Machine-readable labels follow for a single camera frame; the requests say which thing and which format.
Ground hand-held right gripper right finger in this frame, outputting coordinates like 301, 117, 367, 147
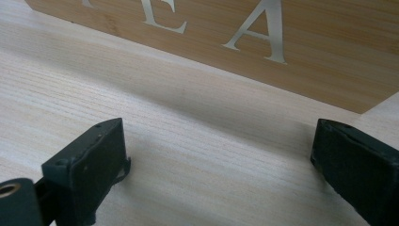
310, 118, 399, 226

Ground lettered wooden box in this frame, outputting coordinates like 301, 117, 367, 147
24, 0, 399, 115

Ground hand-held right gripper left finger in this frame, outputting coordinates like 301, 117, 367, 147
40, 117, 132, 226

